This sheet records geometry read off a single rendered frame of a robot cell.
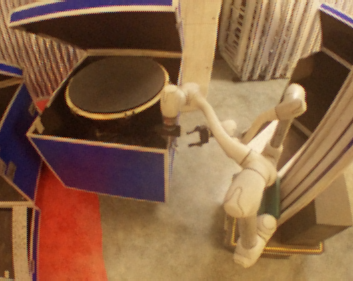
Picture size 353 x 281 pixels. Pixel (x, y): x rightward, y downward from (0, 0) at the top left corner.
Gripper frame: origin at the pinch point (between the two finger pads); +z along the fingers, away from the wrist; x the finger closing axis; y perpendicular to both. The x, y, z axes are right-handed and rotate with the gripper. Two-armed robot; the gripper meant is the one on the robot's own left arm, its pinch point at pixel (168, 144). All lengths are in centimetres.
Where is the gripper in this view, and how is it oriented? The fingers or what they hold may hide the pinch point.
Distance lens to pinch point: 130.0
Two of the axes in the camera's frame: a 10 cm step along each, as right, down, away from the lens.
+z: -0.5, 7.6, 6.5
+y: -0.9, 6.5, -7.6
